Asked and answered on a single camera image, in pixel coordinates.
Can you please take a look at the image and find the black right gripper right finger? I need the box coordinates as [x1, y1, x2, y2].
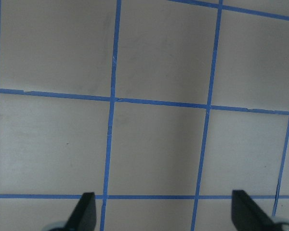
[231, 190, 278, 231]

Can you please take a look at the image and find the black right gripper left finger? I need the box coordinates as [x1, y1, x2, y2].
[63, 192, 97, 231]

